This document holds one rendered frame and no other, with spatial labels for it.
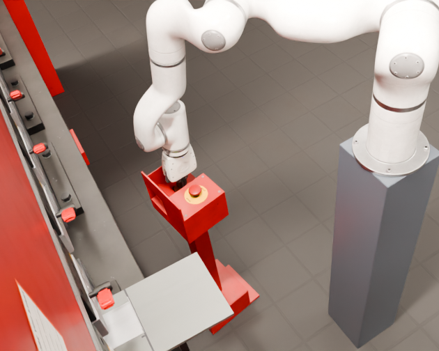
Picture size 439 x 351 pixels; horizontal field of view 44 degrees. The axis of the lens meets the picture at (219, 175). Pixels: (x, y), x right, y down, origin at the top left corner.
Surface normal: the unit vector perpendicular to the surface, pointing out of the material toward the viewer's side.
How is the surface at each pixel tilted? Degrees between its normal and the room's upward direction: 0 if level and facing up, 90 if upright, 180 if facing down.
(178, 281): 0
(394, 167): 0
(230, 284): 0
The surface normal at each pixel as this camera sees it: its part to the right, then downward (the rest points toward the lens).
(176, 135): 0.47, 0.64
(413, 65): -0.11, 0.67
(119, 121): -0.12, -0.63
